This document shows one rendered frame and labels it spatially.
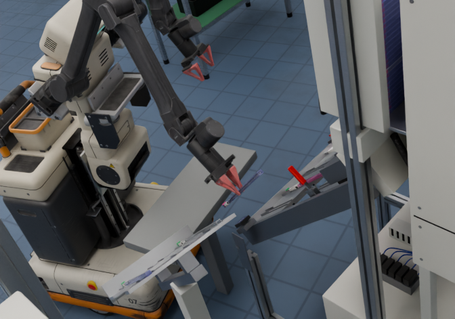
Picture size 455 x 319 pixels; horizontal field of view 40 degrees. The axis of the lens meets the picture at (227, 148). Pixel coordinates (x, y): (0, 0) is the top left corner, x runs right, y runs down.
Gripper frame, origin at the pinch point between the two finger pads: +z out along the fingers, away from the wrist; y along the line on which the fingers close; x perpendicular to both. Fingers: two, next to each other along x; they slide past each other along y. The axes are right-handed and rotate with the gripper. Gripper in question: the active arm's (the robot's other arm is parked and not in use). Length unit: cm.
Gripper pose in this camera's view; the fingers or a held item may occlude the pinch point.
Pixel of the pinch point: (240, 190)
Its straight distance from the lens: 179.6
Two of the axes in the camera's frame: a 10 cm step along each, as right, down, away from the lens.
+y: 7.1, -6.4, 3.0
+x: -1.8, 2.5, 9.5
